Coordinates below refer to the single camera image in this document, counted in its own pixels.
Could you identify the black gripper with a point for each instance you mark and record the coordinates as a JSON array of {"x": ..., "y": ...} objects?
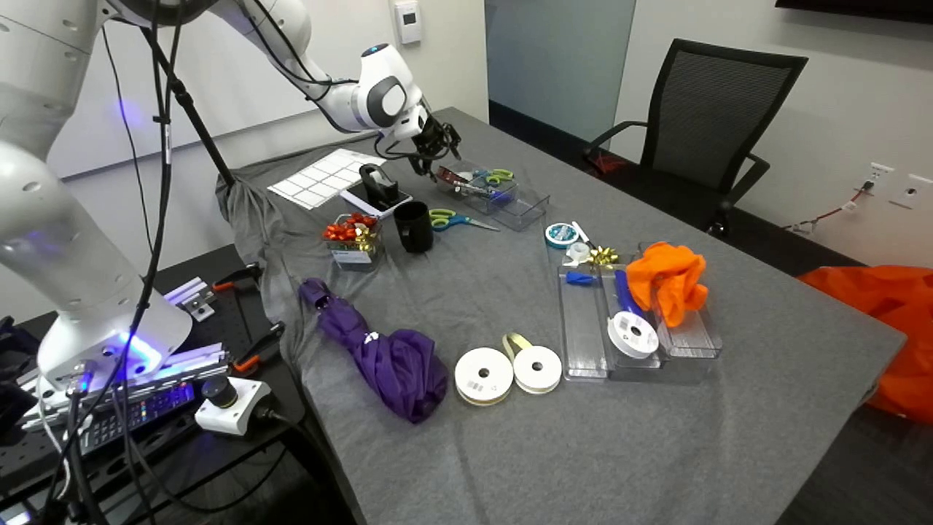
[{"x": 427, "y": 137}]

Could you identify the dark red CD holder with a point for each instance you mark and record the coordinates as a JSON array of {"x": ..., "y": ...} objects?
[{"x": 452, "y": 178}]

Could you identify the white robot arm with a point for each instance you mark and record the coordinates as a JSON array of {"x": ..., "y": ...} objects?
[{"x": 45, "y": 57}]

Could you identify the green scissors far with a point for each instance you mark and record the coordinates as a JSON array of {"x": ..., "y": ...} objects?
[{"x": 494, "y": 178}]

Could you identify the black tape dispenser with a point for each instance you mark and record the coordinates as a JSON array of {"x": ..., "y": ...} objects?
[{"x": 379, "y": 188}]

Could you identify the green scissors near mug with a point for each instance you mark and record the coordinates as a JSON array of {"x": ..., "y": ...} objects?
[{"x": 447, "y": 219}]

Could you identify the black mug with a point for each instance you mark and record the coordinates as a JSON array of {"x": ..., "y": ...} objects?
[{"x": 415, "y": 226}]

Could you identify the white and black box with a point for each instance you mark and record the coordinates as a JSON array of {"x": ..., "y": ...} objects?
[{"x": 368, "y": 201}]

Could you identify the white label sheets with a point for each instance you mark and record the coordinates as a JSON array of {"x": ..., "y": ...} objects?
[{"x": 325, "y": 178}]

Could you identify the red gift bows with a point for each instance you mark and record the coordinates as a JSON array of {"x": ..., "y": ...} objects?
[{"x": 349, "y": 239}]

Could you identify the light blue tape roll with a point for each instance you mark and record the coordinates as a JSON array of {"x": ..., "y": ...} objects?
[{"x": 561, "y": 235}]

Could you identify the grey tablecloth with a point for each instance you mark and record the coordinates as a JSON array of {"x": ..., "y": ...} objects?
[{"x": 711, "y": 442}]

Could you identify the yellow gift bow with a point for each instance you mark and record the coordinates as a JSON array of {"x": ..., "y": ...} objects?
[{"x": 600, "y": 254}]

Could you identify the clear plastic organiser right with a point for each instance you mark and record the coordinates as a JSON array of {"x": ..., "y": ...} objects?
[{"x": 590, "y": 297}]

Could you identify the purple folded umbrella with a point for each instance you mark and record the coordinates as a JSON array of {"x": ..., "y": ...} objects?
[{"x": 401, "y": 367}]

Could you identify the white ribbon spool near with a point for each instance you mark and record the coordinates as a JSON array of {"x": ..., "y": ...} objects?
[{"x": 482, "y": 376}]

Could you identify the white ribbon spool far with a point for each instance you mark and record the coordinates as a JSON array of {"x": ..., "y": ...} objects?
[{"x": 535, "y": 367}]

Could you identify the orange cloth on table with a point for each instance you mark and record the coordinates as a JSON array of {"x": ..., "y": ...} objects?
[{"x": 667, "y": 280}]

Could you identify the white ribbon spool in organiser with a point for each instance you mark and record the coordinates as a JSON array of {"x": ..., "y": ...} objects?
[{"x": 629, "y": 335}]

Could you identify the black mesh office chair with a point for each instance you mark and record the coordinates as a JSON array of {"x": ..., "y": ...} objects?
[{"x": 695, "y": 149}]

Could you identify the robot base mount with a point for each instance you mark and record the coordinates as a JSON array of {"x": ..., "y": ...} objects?
[{"x": 87, "y": 354}]

